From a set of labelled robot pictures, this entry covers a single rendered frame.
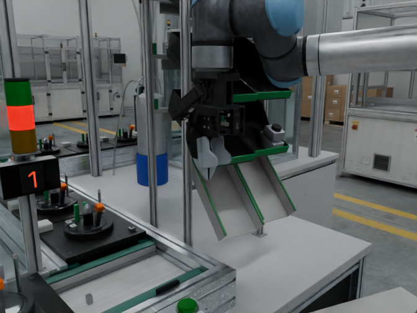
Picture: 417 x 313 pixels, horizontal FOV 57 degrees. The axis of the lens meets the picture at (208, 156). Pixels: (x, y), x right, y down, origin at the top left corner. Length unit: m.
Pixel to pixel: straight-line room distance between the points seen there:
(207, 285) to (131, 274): 0.23
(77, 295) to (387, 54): 0.83
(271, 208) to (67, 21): 11.28
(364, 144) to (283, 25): 4.43
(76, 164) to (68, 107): 8.05
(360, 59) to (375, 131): 4.24
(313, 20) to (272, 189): 1.39
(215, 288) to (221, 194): 0.29
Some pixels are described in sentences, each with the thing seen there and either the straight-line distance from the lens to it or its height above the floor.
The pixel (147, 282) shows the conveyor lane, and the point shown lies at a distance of 1.01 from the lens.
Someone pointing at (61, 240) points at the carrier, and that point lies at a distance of 1.15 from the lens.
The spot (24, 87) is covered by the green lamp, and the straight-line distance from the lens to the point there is 0.88.
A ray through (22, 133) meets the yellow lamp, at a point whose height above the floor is 1.30.
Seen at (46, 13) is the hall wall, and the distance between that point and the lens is 11.98.
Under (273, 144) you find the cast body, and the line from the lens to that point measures 1.11.
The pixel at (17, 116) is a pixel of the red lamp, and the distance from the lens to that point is 0.88.
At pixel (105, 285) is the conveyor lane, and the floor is 0.92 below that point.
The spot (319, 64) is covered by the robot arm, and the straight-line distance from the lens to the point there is 0.74.
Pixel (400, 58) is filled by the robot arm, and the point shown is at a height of 1.45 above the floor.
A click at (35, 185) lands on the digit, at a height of 1.19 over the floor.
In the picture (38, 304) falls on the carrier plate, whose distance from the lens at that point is 0.90.
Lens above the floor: 1.45
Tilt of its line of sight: 14 degrees down
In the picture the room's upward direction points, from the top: straight up
